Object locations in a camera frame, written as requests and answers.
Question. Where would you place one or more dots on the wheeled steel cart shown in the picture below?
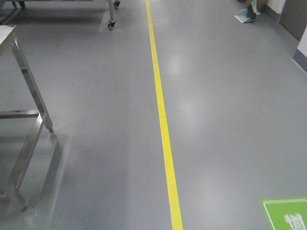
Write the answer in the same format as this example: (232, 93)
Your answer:
(19, 5)

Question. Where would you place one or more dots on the green cloth on floor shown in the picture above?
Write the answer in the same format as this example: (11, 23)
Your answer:
(252, 10)

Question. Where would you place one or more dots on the green floor safety sign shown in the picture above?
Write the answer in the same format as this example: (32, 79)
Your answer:
(286, 213)

